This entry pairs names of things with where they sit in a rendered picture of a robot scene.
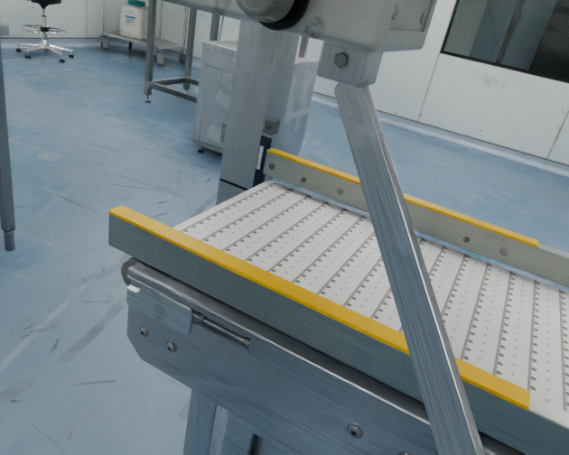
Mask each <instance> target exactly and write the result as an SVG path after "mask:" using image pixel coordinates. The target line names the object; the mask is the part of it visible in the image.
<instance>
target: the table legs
mask: <svg viewBox="0 0 569 455"><path fill-rule="evenodd" d="M0 222H1V229H2V230H3V231H4V241H5V250H6V251H13V250H15V242H14V230H15V220H14V198H13V186H12V175H11V163H10V153H9V141H8V130H7V119H6V107H5V85H4V74H3V62H2V52H1V40H0Z"/></svg>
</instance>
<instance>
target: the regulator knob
mask: <svg viewBox="0 0 569 455"><path fill-rule="evenodd" d="M309 1H310V0H236V2H237V4H238V6H239V8H240V9H241V10H242V11H243V12H244V13H245V14H246V15H247V16H248V17H249V18H252V19H255V20H258V21H259V22H260V23H261V24H262V25H263V26H265V27H266V28H268V29H270V30H275V31H283V30H287V29H290V28H292V27H293V26H295V25H296V24H298V23H299V22H300V21H301V19H302V18H303V16H304V14H305V12H306V10H307V8H308V4H309Z"/></svg>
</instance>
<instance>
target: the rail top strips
mask: <svg viewBox="0 0 569 455"><path fill-rule="evenodd" d="M266 151H267V152H269V153H272V154H275V155H278V156H281V157H283V158H285V159H288V160H291V161H294V162H297V163H300V164H303V165H306V166H309V167H311V168H314V169H316V170H319V171H322V172H326V173H329V174H331V175H334V176H337V177H339V178H342V179H344V180H347V181H351V182H354V183H357V184H359V185H361V184H360V181H359V178H358V177H356V176H353V175H350V174H347V173H345V172H340V171H338V170H335V169H332V168H330V167H327V166H324V165H321V164H319V163H317V162H312V161H309V160H306V159H304V158H302V157H299V156H296V155H293V154H290V153H286V152H284V151H281V150H278V149H275V148H273V147H272V148H270V149H267V150H266ZM403 195H404V198H405V201H407V202H410V203H413V204H415V205H418V206H420V207H423V208H426V209H430V210H433V211H435V212H438V213H441V214H444V215H446V216H448V217H451V218H456V219H459V220H460V221H463V222H466V223H469V224H472V225H474V226H476V227H479V228H484V229H487V230H488V231H491V232H494V233H497V234H500V235H502V236H504V237H509V238H512V239H515V240H517V241H519V242H522V243H525V244H528V245H530V246H534V247H538V240H536V239H534V238H531V237H526V236H523V235H520V234H519V233H516V232H513V231H510V230H507V229H505V228H502V227H498V226H495V225H492V224H490V223H487V222H484V221H482V220H479V219H476V218H472V217H469V216H466V215H464V214H462V213H459V212H456V211H453V210H450V209H447V208H444V207H441V206H438V205H435V204H433V203H430V202H428V201H425V200H420V199H418V198H415V197H412V196H410V195H407V194H405V193H403ZM108 213H109V214H111V215H113V216H115V217H117V218H120V219H123V220H124V221H126V222H128V223H130V224H132V225H134V226H136V227H139V228H141V229H143V230H145V231H147V232H149V233H151V234H154V235H156V236H158V237H160V238H162V239H164V240H166V241H169V242H171V243H173V244H175V245H177V246H179V247H181V248H184V249H186V250H188V251H190V252H192V253H194V254H195V255H198V256H201V257H203V258H205V259H207V260H209V261H211V262H212V263H214V264H217V265H220V266H222V267H224V268H226V269H228V270H230V271H232V272H234V273H236V274H239V275H241V276H243V277H245V278H247V279H249V280H251V281H253V282H255V283H258V284H260V285H263V286H265V287H266V288H268V289H270V290H272V291H274V292H276V293H280V294H282V295H283V296H285V297H287V298H289V299H291V300H293V301H296V302H299V303H301V304H302V305H304V306H306V307H308V308H311V309H313V310H315V311H317V312H319V313H321V314H323V315H326V316H328V317H330V318H332V319H334V320H336V321H338V322H341V323H343V324H345V325H347V326H349V327H351V328H353V329H355V330H358V331H360V332H362V333H364V334H366V335H368V336H370V337H371V338H374V339H377V340H379V341H381V342H383V343H385V344H387V345H389V346H391V347H393V348H396V349H398V350H400V351H402V352H405V353H406V354H408V355H410V353H409V350H408V346H407V344H406V338H405V334H404V333H402V332H399V331H397V330H394V329H392V328H389V327H388V326H386V325H384V324H382V323H379V322H377V321H375V320H372V319H371V318H368V317H366V316H364V315H362V314H360V313H357V312H355V311H353V310H351V309H348V308H346V307H344V306H342V305H340V304H338V303H336V302H333V301H331V300H329V299H326V298H324V297H322V296H320V295H319V294H316V293H314V292H311V291H309V290H307V289H304V288H303V287H301V286H299V285H297V284H294V283H291V282H289V281H287V280H285V279H283V278H281V277H279V276H277V275H274V274H271V273H269V272H268V271H266V270H263V269H261V268H259V267H257V266H255V265H252V264H250V263H248V262H246V261H243V260H241V259H239V258H237V257H235V256H233V255H230V254H228V253H226V252H224V251H221V250H219V249H217V248H216V247H214V246H210V245H208V244H206V243H204V242H202V241H200V240H198V239H196V238H194V237H190V236H188V235H186V234H184V233H182V232H180V231H178V230H176V229H174V228H172V227H168V226H166V225H165V224H163V223H161V222H158V221H156V220H154V219H152V218H148V217H147V216H145V215H143V214H141V213H139V212H136V211H134V210H132V209H130V208H127V207H125V206H123V205H122V206H119V207H117V208H114V209H111V210H109V211H108ZM455 360H456V364H457V367H458V369H459V372H460V375H461V378H462V380H463V381H465V382H468V383H470V384H472V385H475V386H477V387H478V388H480V389H483V390H485V391H487V392H489V393H491V394H493V395H495V396H498V397H500V398H502V399H504V400H506V401H508V402H510V403H512V404H515V405H517V406H519V407H521V408H523V409H525V410H528V409H529V401H530V391H528V390H526V389H524V388H522V387H520V386H518V385H514V384H512V383H510V382H509V381H506V380H504V379H502V378H500V377H498V376H494V375H492V374H491V373H489V372H487V371H484V370H482V369H480V368H478V367H475V366H473V365H471V364H469V363H467V362H465V361H462V360H460V359H458V358H457V357H455Z"/></svg>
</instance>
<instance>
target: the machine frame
mask: <svg viewBox="0 0 569 455"><path fill-rule="evenodd" d="M299 38H300V35H298V34H294V33H290V32H284V31H275V30H270V29H268V28H266V27H265V26H262V25H258V24H254V23H248V22H244V21H240V26H239V32H238V45H237V52H236V58H235V66H234V72H233V80H232V86H231V93H230V100H229V112H228V120H227V126H226V133H225V140H224V147H223V154H222V161H221V167H220V175H219V177H220V179H219V187H218V195H217V201H216V206H217V205H219V204H220V203H222V202H224V201H226V200H229V199H231V198H233V197H235V196H237V195H238V194H240V193H242V192H244V191H246V190H250V189H252V187H253V181H254V177H255V171H256V166H257V156H258V150H259V145H260V139H261V135H263V136H266V137H269V138H272V143H271V148H272V147H273V148H275V149H278V148H279V144H280V138H281V133H282V129H283V123H284V119H285V110H286V105H287V100H288V95H289V90H290V86H291V80H292V76H293V71H294V62H295V57H296V52H297V47H298V42H299ZM272 117H273V118H276V119H280V120H281V122H280V126H279V131H278V134H276V135H267V134H264V130H265V124H266V120H267V119H268V118H272ZM228 414H229V411H228V410H226V409H224V408H223V407H221V406H219V405H218V404H215V403H214V402H212V401H211V400H210V399H208V398H206V397H205V396H203V395H200V394H199V393H197V392H195V391H194V390H191V398H190V405H189V412H188V419H187V425H186V433H185V439H184V446H183V453H182V455H221V451H222V446H223V441H224V436H225V431H226V426H227V421H228Z"/></svg>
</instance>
